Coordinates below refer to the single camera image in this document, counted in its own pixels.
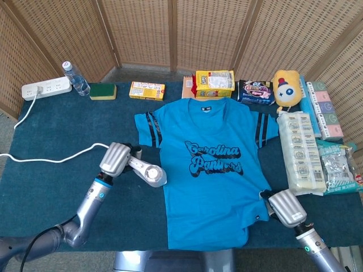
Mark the white power cord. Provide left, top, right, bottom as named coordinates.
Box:
left=0, top=86, right=110, bottom=164

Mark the blue Carolina Panthers t-shirt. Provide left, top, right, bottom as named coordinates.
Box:
left=134, top=97, right=280, bottom=252

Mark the green pink tissue multipack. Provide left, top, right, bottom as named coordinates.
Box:
left=306, top=81, right=344, bottom=142

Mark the white handheld steam iron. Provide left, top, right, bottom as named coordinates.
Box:
left=124, top=157, right=168, bottom=188

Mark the white power strip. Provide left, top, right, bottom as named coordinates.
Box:
left=22, top=76, right=73, bottom=101

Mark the green and yellow sponge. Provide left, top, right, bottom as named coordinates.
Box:
left=89, top=83, right=117, bottom=101

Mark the pale grey floor equipment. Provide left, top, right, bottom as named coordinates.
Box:
left=330, top=245, right=363, bottom=272

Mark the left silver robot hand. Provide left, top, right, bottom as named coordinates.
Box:
left=98, top=142, right=142, bottom=179

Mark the yellow cardboard snack box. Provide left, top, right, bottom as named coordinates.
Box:
left=129, top=81, right=166, bottom=101

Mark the brown spiral notebook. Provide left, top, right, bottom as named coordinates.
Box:
left=181, top=75, right=197, bottom=99

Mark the dark teal table cover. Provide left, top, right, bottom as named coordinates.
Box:
left=0, top=81, right=363, bottom=253

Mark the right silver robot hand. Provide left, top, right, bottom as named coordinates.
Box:
left=259, top=189, right=308, bottom=228

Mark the rattan folding screen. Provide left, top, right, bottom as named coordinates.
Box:
left=0, top=0, right=363, bottom=171

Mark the yellow plush toy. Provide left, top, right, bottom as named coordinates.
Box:
left=272, top=69, right=301, bottom=114

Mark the dark purple snack pack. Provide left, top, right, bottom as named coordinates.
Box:
left=237, top=79, right=276, bottom=107

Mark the white plastic bag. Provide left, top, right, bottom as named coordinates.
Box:
left=276, top=110, right=327, bottom=196

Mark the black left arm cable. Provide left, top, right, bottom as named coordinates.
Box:
left=19, top=215, right=79, bottom=272

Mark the light blue long pack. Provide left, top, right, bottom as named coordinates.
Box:
left=298, top=75, right=323, bottom=139

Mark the yellow Lipo snack bag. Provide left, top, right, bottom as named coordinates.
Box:
left=191, top=70, right=236, bottom=99

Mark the clear plastic water bottle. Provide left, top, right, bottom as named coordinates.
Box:
left=62, top=61, right=91, bottom=96

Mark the teal bag of silver sachets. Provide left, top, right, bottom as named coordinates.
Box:
left=315, top=138, right=363, bottom=196

